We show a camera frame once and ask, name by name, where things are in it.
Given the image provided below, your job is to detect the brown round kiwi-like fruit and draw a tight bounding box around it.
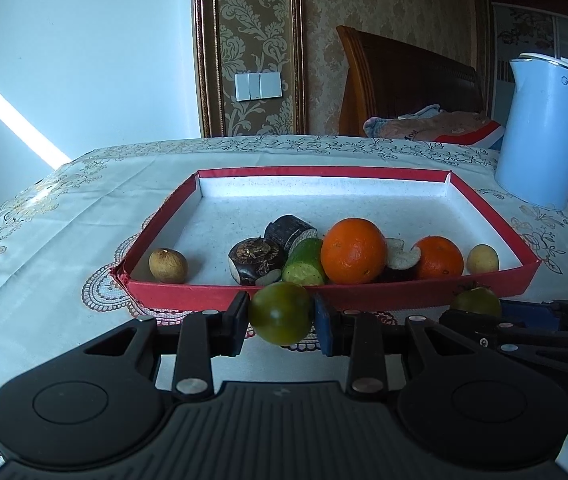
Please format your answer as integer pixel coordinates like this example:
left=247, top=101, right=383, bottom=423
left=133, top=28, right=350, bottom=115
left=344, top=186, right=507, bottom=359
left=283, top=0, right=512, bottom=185
left=148, top=248, right=188, bottom=284

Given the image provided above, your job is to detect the dark eggplant chunk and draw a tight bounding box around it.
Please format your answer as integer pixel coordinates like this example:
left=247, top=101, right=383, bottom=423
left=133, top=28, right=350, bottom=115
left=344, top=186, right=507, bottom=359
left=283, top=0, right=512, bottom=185
left=264, top=214, right=319, bottom=254
left=380, top=237, right=421, bottom=283

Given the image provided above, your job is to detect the round dark brown fruit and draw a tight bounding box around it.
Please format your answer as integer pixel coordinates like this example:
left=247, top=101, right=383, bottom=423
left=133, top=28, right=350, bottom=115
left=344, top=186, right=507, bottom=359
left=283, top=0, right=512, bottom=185
left=227, top=237, right=287, bottom=286

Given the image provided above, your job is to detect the green cucumber chunk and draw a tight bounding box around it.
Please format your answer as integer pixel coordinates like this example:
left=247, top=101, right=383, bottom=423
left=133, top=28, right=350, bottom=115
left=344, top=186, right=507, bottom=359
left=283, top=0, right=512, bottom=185
left=282, top=237, right=326, bottom=286

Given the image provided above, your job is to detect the patterned wardrobe door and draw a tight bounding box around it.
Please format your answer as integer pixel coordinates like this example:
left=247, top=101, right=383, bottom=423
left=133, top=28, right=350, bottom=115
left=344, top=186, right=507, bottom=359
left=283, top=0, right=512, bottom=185
left=492, top=6, right=568, bottom=125

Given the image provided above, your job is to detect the small yellow longan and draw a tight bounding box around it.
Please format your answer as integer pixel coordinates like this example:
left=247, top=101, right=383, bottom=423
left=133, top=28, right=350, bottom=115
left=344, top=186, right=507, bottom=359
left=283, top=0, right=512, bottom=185
left=466, top=244, right=500, bottom=274

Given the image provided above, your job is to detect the small orange mandarin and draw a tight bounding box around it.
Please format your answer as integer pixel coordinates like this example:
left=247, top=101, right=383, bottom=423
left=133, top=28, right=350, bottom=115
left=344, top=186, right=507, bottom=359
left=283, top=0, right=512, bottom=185
left=413, top=235, right=465, bottom=280

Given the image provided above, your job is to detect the red shallow box tray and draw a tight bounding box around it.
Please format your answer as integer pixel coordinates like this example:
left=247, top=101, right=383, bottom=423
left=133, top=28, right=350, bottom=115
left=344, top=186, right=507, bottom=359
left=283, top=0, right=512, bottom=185
left=112, top=166, right=540, bottom=311

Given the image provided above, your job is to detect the white wall switch panel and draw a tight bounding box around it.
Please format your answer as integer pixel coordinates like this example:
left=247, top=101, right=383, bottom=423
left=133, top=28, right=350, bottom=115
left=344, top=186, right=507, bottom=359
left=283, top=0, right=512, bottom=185
left=234, top=72, right=283, bottom=102

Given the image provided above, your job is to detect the large orange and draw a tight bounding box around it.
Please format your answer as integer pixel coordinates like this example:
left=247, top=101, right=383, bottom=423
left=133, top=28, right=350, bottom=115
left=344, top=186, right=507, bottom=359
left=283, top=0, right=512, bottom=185
left=321, top=218, right=388, bottom=285

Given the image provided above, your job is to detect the green tomato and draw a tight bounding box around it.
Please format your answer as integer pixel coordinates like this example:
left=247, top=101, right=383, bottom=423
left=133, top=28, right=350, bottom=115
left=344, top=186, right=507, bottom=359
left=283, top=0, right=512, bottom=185
left=249, top=282, right=313, bottom=346
left=451, top=287, right=502, bottom=318

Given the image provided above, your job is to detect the floral white tablecloth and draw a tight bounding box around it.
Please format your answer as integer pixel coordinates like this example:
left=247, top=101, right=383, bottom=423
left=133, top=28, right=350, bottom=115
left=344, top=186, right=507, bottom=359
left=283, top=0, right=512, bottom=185
left=0, top=133, right=568, bottom=480

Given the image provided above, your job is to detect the dark wooden wall frame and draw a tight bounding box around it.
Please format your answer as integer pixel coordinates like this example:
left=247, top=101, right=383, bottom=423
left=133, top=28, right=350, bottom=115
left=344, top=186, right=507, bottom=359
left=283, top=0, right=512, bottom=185
left=193, top=0, right=308, bottom=138

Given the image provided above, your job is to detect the pink patterned pillow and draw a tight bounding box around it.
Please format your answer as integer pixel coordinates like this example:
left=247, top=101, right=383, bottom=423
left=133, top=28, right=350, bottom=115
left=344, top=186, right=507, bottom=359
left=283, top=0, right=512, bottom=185
left=363, top=104, right=505, bottom=148

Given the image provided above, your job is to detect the light blue electric kettle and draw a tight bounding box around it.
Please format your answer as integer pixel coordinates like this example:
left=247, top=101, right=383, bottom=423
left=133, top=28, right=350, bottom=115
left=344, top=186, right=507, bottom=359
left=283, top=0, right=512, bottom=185
left=495, top=53, right=568, bottom=210

